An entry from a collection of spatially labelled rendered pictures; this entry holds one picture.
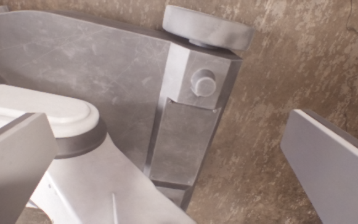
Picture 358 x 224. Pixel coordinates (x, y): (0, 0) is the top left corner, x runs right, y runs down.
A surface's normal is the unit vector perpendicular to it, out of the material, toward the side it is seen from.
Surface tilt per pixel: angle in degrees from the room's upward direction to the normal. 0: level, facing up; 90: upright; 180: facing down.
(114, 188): 90
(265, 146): 0
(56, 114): 90
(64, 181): 90
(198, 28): 19
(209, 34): 7
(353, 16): 0
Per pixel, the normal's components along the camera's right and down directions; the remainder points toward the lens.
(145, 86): 0.02, 0.46
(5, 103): 0.23, -0.87
